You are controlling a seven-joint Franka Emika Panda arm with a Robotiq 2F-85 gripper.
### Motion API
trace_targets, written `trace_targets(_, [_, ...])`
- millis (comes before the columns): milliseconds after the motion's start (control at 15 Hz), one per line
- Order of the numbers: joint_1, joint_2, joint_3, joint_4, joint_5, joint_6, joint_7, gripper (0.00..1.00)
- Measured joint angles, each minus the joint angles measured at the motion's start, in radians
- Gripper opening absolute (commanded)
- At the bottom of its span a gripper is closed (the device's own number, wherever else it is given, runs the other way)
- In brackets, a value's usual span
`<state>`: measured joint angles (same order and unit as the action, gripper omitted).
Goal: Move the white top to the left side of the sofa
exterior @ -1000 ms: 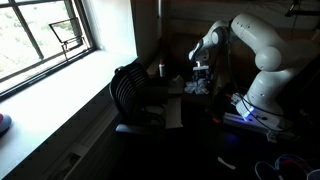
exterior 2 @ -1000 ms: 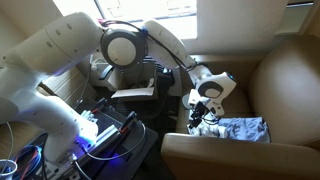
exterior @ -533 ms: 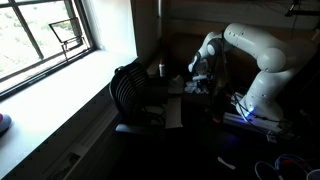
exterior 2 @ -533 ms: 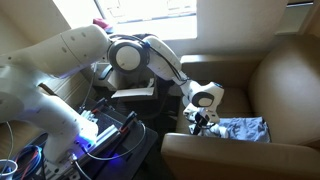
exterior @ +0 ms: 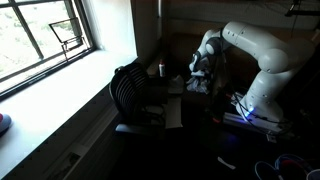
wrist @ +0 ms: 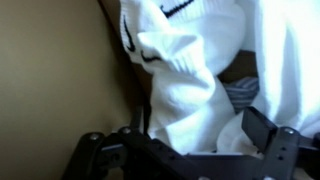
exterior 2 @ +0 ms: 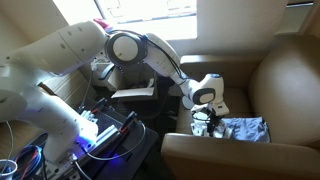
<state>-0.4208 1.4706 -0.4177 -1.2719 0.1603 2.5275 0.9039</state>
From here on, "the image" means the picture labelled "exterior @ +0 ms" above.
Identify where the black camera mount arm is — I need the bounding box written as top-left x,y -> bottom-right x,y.
284,0 -> 320,18

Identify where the small open window pane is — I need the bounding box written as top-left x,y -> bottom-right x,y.
49,17 -> 90,61

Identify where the white window sill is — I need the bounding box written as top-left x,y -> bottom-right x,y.
0,49 -> 138,179

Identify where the white flat board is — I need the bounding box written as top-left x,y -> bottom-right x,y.
164,95 -> 184,130

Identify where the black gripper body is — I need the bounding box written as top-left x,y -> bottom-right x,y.
189,59 -> 212,79

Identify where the aluminium robot base mount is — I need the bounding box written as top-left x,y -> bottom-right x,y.
222,111 -> 296,144

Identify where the white bottle with red cap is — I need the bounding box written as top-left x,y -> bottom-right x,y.
158,58 -> 167,78

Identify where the red and grey cap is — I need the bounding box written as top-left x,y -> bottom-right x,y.
0,112 -> 13,136

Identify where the black mesh office chair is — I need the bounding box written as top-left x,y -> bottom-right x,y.
109,61 -> 168,137

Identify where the white top with black strap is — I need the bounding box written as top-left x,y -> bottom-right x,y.
185,69 -> 212,95

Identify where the white paper scrap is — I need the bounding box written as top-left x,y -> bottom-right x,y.
217,155 -> 237,171

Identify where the grey ribbed connector block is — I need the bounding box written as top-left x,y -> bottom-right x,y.
230,92 -> 245,106

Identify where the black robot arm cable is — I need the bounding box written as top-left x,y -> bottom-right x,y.
218,49 -> 294,136

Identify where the grey vertical pipe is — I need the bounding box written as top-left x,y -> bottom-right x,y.
157,0 -> 164,39

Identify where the pale crumpled bag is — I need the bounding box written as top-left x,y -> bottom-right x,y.
167,74 -> 185,95

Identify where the grey baseboard heater cover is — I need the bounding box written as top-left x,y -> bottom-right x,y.
44,103 -> 124,180

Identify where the black framed window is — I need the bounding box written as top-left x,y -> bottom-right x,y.
0,0 -> 98,101

